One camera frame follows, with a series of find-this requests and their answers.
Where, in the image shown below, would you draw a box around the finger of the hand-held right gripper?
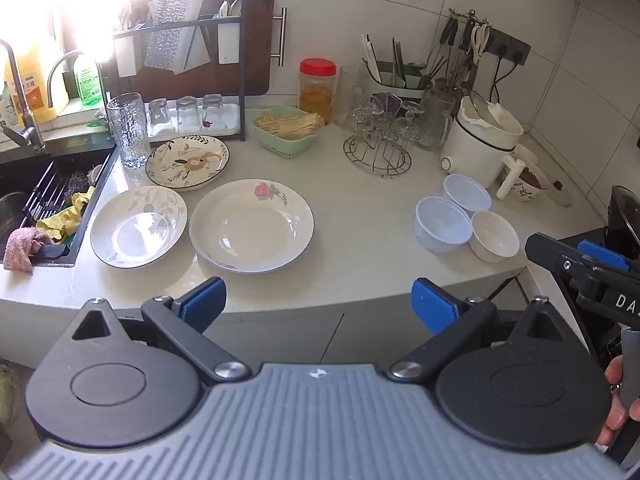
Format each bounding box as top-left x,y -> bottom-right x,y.
577,240 -> 632,274
525,232 -> 601,287

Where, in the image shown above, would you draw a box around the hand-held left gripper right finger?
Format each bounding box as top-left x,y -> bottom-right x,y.
387,278 -> 568,383

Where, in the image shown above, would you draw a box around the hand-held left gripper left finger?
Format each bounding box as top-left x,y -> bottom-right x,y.
71,277 -> 252,385

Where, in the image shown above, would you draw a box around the white ceramic bowl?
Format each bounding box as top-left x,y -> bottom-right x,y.
469,210 -> 521,263

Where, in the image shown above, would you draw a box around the pale blue plastic bowl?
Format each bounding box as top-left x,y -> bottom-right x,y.
414,196 -> 473,254
442,174 -> 492,213

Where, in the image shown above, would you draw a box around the white plate pink flower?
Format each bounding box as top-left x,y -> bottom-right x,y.
189,178 -> 315,275

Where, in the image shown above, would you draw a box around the white plate grey leaves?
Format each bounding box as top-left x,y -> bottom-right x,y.
90,185 -> 188,268

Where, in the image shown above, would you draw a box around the brown flower floral plate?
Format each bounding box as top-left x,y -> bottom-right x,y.
146,135 -> 231,192

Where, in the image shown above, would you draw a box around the person's right hand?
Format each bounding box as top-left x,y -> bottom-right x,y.
597,355 -> 640,448

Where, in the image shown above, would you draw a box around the black kitchen appliance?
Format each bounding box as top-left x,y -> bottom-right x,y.
605,185 -> 640,261

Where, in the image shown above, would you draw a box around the glass pot lid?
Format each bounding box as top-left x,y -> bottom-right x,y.
545,175 -> 574,208

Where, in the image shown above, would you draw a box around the deer print ceramic bowl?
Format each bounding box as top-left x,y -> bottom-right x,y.
502,155 -> 551,204

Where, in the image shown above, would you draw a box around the grey base cabinet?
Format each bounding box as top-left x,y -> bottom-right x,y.
0,267 -> 576,376

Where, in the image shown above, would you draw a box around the white electric cooker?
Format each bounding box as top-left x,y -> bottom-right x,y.
440,95 -> 526,200

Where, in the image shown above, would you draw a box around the yellow cloth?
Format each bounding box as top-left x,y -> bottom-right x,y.
36,187 -> 97,242

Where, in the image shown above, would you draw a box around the steel wool scrubber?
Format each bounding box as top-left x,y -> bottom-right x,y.
67,170 -> 94,196

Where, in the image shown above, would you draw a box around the green plastic basket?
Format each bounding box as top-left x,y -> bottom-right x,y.
251,106 -> 325,159

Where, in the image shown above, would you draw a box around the white drip tray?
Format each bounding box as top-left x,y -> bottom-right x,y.
147,102 -> 242,137

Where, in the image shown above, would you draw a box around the tall textured glass tumbler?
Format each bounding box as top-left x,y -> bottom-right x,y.
106,92 -> 152,171

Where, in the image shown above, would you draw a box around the pink cloth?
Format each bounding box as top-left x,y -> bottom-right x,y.
4,227 -> 52,276

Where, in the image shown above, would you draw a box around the sink drain rack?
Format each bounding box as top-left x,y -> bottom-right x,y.
27,160 -> 83,223

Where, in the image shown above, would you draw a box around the clear stemmed glass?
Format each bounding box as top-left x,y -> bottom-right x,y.
397,100 -> 425,133
352,95 -> 381,132

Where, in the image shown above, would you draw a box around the pile of thin wooden sticks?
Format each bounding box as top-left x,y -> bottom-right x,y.
256,112 -> 325,140

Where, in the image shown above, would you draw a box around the black kitchen sink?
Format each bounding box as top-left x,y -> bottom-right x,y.
0,135 -> 117,268

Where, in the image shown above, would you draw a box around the steel pot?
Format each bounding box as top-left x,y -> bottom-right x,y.
0,191 -> 32,246

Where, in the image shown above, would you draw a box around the yellow green plastic bag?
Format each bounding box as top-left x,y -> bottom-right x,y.
0,364 -> 22,423

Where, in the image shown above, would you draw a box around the black dish rack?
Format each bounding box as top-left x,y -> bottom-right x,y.
112,0 -> 249,142

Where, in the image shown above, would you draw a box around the tall clear glass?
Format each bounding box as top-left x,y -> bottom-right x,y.
337,66 -> 368,128

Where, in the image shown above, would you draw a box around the hanging kitchen utensils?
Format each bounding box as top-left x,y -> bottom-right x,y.
425,15 -> 481,96

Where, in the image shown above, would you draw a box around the green cutlery drainer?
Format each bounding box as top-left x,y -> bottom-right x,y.
367,60 -> 432,103

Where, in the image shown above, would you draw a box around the red lid glass jar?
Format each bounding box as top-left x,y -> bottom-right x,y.
299,58 -> 337,126

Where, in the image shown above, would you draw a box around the dark chopstick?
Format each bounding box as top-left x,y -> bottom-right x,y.
392,37 -> 407,86

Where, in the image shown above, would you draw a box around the green dish soap bottle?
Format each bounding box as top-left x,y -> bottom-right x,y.
75,55 -> 104,108

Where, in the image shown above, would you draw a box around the white cutlery cup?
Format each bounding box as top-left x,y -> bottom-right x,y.
218,16 -> 241,65
114,35 -> 138,78

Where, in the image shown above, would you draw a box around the steel kitchen faucet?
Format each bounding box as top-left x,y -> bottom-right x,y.
0,40 -> 47,153

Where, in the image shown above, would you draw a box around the yellow detergent bottle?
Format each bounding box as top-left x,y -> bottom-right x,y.
5,45 -> 69,123

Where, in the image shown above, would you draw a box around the brown wooden cutting board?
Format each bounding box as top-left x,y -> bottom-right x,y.
122,0 -> 287,97

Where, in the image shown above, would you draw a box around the patterned glass cutting board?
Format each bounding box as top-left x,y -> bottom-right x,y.
145,0 -> 212,73

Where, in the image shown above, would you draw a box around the slim curved steel faucet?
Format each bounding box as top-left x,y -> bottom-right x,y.
47,51 -> 108,111

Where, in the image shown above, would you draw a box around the wire glass rack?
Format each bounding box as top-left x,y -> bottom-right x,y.
343,105 -> 413,177

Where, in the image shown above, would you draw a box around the glass pitcher with handle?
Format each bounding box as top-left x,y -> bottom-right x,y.
419,89 -> 457,152

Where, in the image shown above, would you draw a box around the black wall socket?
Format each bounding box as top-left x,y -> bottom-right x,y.
487,30 -> 532,66

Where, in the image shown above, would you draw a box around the white handled scissors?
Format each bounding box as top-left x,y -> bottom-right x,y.
470,22 -> 492,57

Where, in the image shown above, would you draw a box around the metal utensil hook rail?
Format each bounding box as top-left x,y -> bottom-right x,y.
448,7 -> 493,28

